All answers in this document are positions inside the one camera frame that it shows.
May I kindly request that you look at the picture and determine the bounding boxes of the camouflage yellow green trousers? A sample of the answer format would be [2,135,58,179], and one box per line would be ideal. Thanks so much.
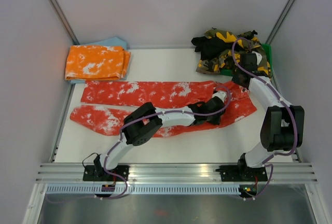
[196,28,272,78]

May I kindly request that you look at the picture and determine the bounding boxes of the red white tie-dye trousers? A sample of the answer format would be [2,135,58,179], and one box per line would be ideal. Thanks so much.
[70,81,257,137]

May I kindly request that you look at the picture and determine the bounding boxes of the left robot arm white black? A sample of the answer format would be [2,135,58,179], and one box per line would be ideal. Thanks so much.
[93,96,229,181]

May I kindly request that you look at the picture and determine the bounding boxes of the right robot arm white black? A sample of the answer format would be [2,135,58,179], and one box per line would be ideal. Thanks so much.
[232,51,305,180]

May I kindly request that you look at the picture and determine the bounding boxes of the black trousers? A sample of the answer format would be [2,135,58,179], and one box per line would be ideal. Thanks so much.
[191,36,232,61]

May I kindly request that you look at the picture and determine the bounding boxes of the folded light blue trousers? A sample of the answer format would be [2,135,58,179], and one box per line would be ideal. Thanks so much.
[70,36,128,85]

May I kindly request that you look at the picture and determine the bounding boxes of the folded orange tie-dye trousers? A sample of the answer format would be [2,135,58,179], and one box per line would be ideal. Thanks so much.
[64,45,132,81]

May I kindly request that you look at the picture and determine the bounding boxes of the green plastic bin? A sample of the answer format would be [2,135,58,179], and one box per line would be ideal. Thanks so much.
[220,44,272,76]

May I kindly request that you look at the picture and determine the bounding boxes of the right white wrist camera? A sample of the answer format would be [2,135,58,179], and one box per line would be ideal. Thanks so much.
[251,51,267,66]

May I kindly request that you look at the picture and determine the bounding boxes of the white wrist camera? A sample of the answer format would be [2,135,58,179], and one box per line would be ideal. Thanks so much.
[251,51,267,66]
[212,91,227,103]

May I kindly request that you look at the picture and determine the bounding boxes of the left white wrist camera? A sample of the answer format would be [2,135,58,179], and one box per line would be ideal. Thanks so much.
[212,91,227,103]

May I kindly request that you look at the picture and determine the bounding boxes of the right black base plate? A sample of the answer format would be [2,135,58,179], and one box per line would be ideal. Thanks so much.
[215,165,268,182]

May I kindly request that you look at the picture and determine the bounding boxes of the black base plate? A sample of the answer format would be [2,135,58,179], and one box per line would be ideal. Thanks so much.
[215,165,268,182]
[82,165,130,183]

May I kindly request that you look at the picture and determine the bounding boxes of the right corner aluminium post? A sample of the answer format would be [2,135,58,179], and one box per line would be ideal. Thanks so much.
[266,0,296,45]

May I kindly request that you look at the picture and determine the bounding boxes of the corner aluminium post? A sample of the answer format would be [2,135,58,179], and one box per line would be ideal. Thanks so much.
[266,0,296,45]
[48,0,79,45]

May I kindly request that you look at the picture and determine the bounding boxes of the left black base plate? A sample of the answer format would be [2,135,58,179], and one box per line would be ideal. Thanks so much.
[82,165,130,183]

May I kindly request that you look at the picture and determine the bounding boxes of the aluminium front rail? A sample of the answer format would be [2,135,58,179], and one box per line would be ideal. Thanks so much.
[35,163,318,185]

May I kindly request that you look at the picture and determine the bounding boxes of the white slotted cable duct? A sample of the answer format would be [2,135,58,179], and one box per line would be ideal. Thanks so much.
[46,184,257,195]

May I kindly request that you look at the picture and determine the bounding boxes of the left corner aluminium post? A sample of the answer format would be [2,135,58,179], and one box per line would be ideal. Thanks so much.
[48,0,79,45]

